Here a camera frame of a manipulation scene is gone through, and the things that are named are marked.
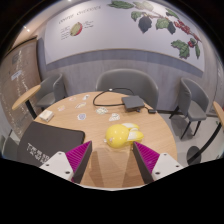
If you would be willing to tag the grey upholstered chair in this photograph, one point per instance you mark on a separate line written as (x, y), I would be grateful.
(9, 148)
(51, 88)
(193, 100)
(128, 83)

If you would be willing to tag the small bluish paper sticker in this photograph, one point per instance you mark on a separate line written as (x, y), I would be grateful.
(81, 116)

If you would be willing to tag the small white box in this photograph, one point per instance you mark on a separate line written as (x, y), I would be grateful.
(46, 115)

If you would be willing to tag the yellow computer mouse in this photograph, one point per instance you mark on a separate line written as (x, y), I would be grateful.
(116, 135)

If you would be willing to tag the small black adapter plug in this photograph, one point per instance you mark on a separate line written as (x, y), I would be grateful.
(151, 111)

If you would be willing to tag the dark grey flat box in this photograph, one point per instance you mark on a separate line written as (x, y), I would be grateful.
(132, 102)

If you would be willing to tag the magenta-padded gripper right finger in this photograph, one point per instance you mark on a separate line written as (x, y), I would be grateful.
(148, 156)

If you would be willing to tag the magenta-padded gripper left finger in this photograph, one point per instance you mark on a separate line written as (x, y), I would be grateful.
(77, 156)

